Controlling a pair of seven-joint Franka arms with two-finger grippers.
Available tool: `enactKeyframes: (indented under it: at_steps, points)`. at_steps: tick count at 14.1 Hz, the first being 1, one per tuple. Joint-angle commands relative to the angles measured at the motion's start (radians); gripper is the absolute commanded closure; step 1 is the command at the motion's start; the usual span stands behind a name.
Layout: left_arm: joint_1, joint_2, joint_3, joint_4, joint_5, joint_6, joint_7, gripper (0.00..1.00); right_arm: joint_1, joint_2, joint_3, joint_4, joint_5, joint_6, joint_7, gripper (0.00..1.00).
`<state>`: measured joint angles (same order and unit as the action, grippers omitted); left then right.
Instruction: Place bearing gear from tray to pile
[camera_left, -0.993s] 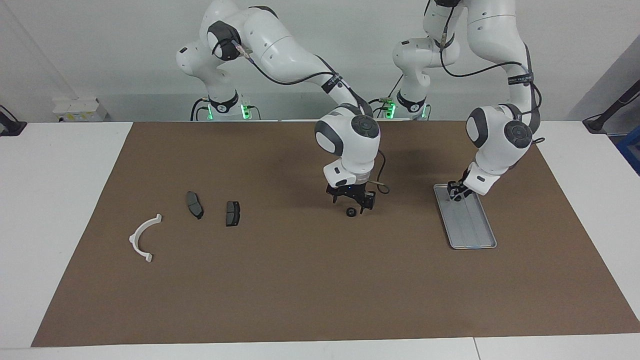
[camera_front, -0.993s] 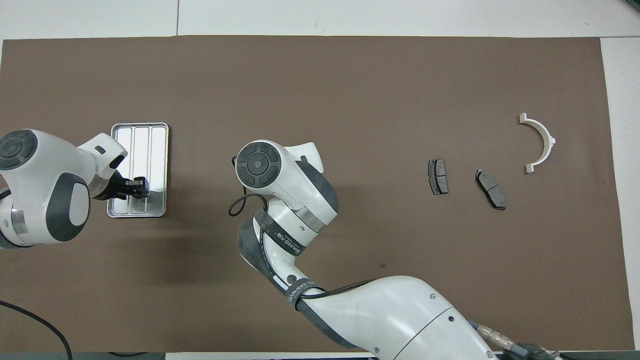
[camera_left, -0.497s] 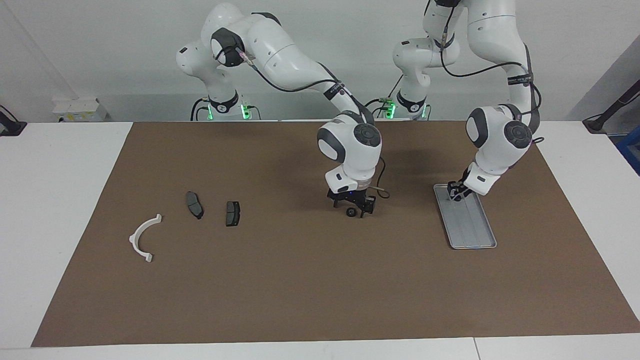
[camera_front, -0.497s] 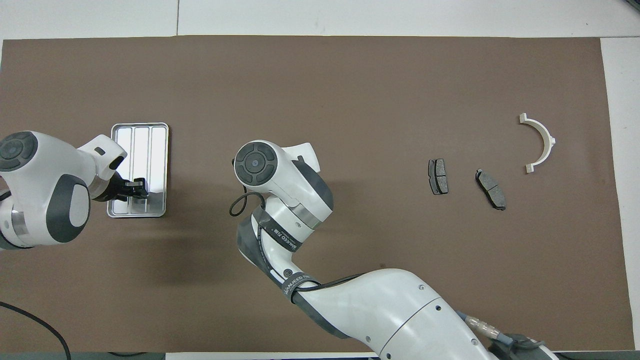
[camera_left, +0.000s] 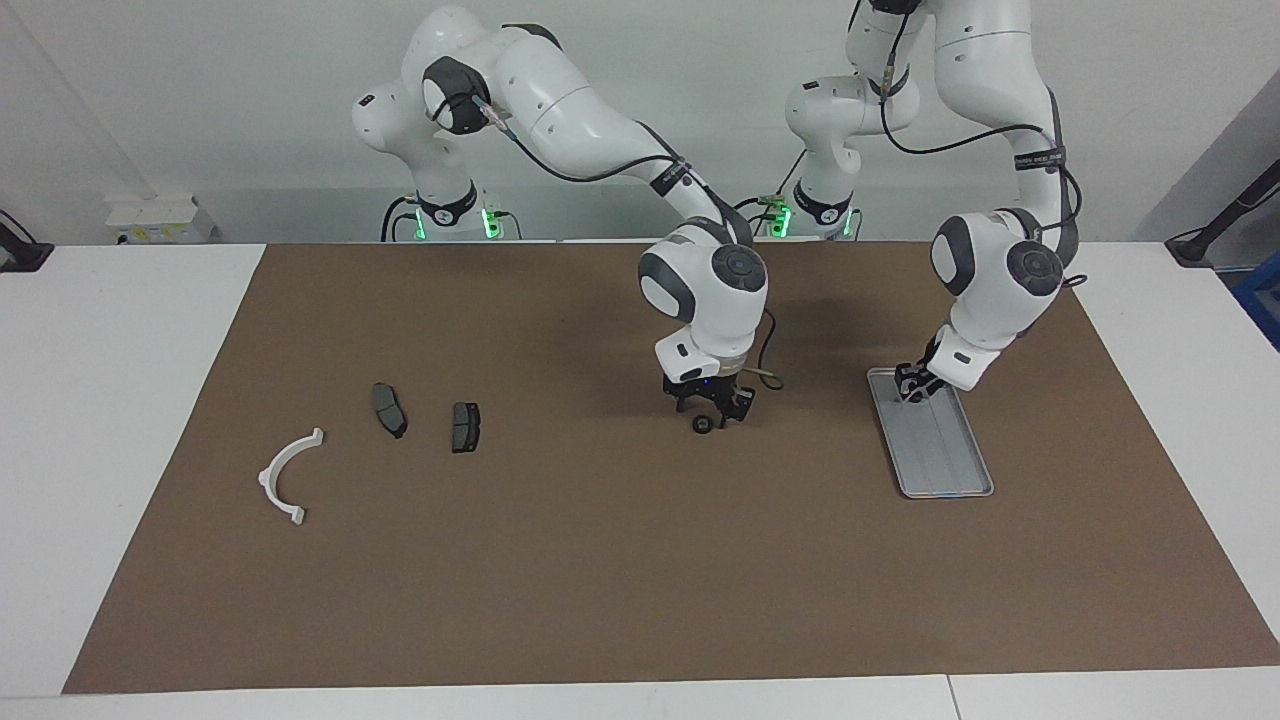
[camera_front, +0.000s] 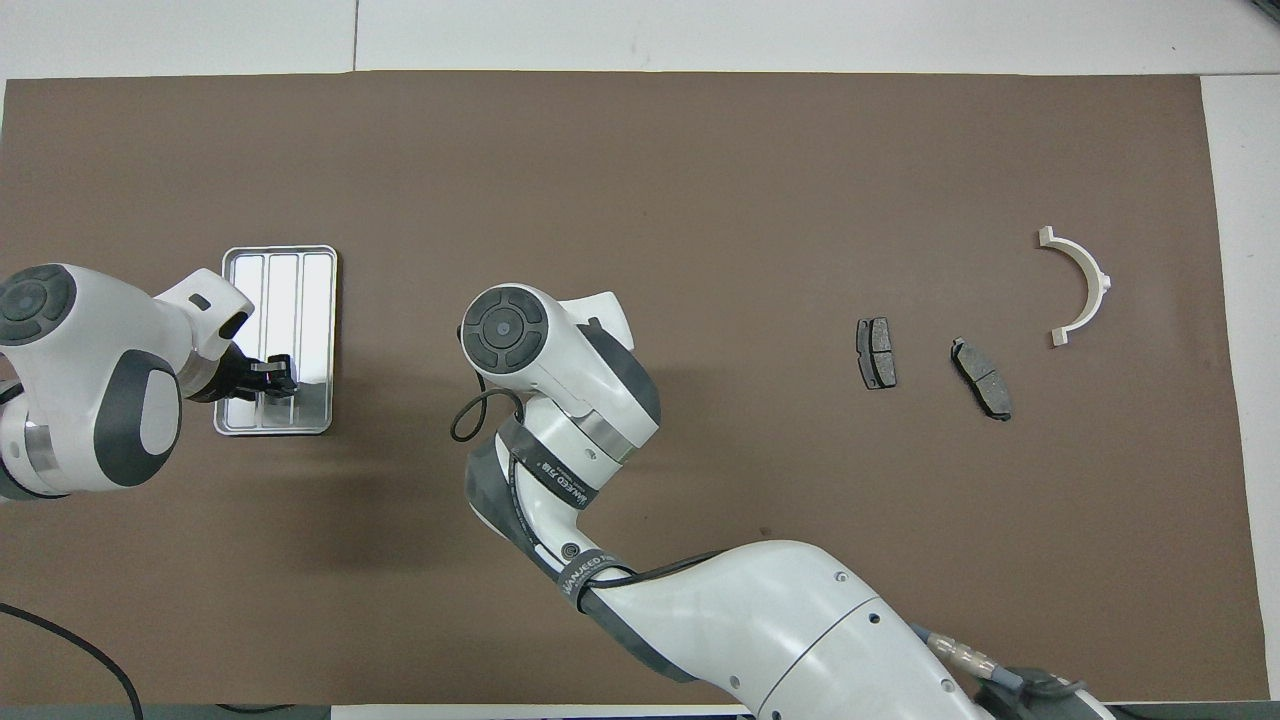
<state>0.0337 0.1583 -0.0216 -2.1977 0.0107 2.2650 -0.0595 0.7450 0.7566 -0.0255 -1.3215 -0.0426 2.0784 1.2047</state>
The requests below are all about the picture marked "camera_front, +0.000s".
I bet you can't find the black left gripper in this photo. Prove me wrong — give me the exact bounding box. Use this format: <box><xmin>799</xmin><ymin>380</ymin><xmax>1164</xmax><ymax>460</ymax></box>
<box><xmin>190</xmin><ymin>343</ymin><xmax>300</xmax><ymax>405</ymax></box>

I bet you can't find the silver metal tray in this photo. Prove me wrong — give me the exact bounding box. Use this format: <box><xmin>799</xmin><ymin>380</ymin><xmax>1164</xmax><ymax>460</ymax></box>
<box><xmin>213</xmin><ymin>245</ymin><xmax>339</xmax><ymax>437</ymax></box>

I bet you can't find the brown table mat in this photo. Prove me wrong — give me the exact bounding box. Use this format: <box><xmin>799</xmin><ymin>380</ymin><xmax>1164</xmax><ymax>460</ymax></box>
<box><xmin>0</xmin><ymin>70</ymin><xmax>1271</xmax><ymax>707</ymax></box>

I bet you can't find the rectangular grey brake pad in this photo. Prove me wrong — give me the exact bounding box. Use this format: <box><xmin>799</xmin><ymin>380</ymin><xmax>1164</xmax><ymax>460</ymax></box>
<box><xmin>856</xmin><ymin>317</ymin><xmax>898</xmax><ymax>391</ymax></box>

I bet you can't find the grey brake pad with tabs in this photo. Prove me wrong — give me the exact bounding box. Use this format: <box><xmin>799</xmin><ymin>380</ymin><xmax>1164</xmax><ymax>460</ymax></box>
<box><xmin>950</xmin><ymin>337</ymin><xmax>1014</xmax><ymax>422</ymax></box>

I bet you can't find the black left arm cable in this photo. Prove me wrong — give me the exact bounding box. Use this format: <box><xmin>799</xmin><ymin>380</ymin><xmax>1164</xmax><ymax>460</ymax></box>
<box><xmin>0</xmin><ymin>600</ymin><xmax>144</xmax><ymax>720</ymax></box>

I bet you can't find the white semicircular bracket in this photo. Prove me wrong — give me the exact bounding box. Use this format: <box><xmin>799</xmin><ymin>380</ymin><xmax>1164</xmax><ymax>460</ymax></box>
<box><xmin>1038</xmin><ymin>226</ymin><xmax>1114</xmax><ymax>348</ymax></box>

